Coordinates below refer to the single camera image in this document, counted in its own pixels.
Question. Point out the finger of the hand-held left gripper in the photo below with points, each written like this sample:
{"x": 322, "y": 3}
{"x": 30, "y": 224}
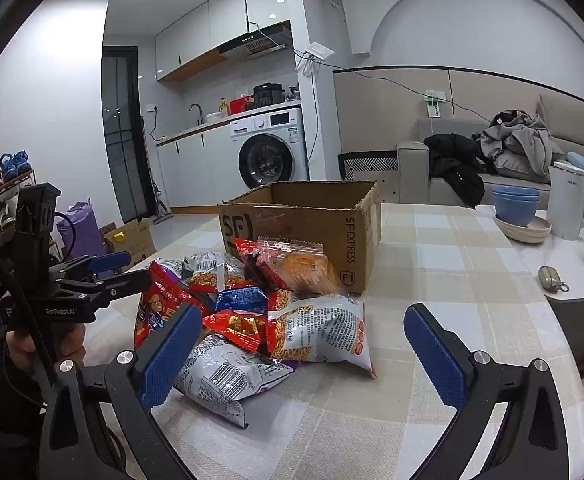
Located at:
{"x": 109, "y": 261}
{"x": 117, "y": 287}

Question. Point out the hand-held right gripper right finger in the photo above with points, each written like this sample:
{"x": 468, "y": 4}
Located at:
{"x": 434, "y": 355}

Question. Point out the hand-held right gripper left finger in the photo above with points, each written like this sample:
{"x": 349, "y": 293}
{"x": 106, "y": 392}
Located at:
{"x": 172, "y": 355}

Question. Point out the red pink-cream cookie packet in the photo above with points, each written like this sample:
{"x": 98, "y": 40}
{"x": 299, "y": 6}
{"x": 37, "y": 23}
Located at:
{"x": 164, "y": 292}

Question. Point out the white noodle snack packet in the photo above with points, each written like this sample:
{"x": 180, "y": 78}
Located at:
{"x": 227, "y": 375}
{"x": 322, "y": 330}
{"x": 217, "y": 270}

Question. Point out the red noodle snack packet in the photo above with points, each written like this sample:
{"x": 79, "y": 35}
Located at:
{"x": 234, "y": 330}

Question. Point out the blue cookie packet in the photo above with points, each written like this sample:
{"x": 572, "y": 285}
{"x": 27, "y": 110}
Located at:
{"x": 242, "y": 300}

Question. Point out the brown cardboard box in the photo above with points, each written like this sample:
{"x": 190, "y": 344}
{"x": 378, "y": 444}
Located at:
{"x": 292, "y": 220}

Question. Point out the person's left hand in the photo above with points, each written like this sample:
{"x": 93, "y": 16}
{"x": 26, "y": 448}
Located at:
{"x": 19, "y": 352}

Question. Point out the small cardboard box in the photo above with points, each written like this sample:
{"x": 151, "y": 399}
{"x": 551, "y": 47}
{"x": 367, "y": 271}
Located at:
{"x": 132, "y": 245}

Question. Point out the purple bag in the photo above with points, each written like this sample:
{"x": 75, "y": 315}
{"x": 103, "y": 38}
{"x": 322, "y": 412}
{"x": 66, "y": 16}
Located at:
{"x": 82, "y": 230}

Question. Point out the shoe rack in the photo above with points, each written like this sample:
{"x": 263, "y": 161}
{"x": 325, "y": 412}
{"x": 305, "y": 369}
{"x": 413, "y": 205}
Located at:
{"x": 2, "y": 195}

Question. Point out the pair of blue shoes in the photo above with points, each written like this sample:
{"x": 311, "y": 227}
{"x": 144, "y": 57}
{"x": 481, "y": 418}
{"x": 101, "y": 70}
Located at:
{"x": 12, "y": 165}

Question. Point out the dark glass door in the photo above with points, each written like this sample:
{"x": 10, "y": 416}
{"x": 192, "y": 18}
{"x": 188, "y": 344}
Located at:
{"x": 122, "y": 135}

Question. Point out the white base cabinet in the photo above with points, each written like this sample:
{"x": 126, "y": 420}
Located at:
{"x": 197, "y": 170}

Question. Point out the beige plate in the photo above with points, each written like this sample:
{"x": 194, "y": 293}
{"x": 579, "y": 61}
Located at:
{"x": 539, "y": 232}

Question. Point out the blue bowl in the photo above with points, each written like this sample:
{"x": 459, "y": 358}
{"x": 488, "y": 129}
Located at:
{"x": 516, "y": 212}
{"x": 516, "y": 190}

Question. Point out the kitchen faucet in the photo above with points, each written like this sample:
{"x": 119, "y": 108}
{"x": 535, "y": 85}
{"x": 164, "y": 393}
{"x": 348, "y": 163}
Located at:
{"x": 195, "y": 107}

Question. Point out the beige sofa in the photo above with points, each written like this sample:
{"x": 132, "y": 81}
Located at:
{"x": 414, "y": 170}

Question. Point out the black jacket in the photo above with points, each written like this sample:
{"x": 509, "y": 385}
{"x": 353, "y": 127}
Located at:
{"x": 451, "y": 165}

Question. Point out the white washing machine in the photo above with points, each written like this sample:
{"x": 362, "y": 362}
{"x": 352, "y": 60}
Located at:
{"x": 272, "y": 160}

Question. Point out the yellow bottle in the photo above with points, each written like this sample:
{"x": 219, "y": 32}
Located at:
{"x": 223, "y": 107}

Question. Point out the red box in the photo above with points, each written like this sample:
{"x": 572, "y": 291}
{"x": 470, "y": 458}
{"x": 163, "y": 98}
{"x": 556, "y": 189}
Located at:
{"x": 242, "y": 105}

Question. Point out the white kettle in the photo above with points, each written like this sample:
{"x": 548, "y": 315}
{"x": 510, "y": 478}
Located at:
{"x": 569, "y": 200}

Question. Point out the grey jacket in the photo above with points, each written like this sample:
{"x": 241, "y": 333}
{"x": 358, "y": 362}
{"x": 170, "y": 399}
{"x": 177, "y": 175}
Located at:
{"x": 521, "y": 150}

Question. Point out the black rice cooker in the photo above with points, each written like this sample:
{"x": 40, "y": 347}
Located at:
{"x": 269, "y": 95}

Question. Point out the white upper cabinets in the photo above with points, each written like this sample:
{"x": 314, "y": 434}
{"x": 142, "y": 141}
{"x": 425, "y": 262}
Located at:
{"x": 197, "y": 35}

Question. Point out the black range hood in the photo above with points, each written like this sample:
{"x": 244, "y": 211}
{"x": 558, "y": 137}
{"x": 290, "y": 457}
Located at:
{"x": 257, "y": 45}

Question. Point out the white wall socket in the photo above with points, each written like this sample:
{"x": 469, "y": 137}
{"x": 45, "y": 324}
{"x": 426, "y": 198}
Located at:
{"x": 434, "y": 102}

